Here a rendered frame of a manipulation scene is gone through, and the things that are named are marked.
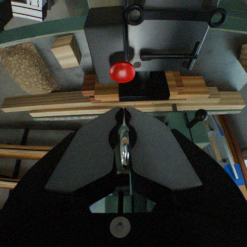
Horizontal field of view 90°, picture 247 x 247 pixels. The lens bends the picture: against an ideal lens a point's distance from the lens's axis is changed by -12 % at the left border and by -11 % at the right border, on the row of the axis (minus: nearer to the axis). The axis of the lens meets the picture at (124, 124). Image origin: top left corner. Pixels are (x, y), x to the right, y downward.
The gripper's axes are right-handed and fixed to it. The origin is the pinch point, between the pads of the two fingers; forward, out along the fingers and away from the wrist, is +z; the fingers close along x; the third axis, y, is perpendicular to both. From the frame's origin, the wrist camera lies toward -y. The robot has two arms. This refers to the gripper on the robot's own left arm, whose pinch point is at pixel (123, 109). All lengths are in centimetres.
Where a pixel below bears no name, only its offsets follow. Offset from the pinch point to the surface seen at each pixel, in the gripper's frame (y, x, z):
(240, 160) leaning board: 99, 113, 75
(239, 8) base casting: -13.4, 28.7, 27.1
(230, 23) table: -8.7, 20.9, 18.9
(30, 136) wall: 143, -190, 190
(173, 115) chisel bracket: 8.1, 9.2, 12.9
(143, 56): -3.4, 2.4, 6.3
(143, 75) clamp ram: 0.5, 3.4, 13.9
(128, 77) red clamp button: -1.3, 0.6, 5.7
